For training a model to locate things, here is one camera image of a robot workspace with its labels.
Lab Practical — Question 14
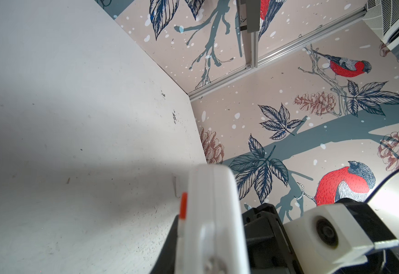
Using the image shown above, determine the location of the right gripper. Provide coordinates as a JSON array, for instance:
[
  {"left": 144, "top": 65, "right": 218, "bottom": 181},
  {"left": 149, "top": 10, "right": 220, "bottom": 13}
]
[{"left": 242, "top": 203, "right": 303, "bottom": 274}]

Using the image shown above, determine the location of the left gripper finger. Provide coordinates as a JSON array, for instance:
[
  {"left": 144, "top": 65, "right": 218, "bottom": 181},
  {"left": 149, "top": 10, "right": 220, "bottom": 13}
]
[{"left": 150, "top": 215, "right": 179, "bottom": 274}]

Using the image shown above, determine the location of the white mesh wall shelf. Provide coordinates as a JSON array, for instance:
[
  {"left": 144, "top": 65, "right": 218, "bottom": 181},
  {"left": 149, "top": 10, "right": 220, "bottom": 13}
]
[{"left": 363, "top": 0, "right": 399, "bottom": 45}]

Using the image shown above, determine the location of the white remote control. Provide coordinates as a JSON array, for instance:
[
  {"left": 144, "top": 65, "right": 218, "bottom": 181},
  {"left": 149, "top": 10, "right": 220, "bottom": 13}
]
[{"left": 174, "top": 164, "right": 250, "bottom": 274}]

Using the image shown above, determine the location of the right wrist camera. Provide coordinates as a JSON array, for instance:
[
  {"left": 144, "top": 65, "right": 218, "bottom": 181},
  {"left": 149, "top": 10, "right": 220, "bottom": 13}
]
[{"left": 283, "top": 199, "right": 399, "bottom": 274}]

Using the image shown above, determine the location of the right camera cable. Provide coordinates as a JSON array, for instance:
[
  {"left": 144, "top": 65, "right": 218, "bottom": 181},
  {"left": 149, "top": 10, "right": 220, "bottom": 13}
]
[{"left": 363, "top": 160, "right": 399, "bottom": 203}]

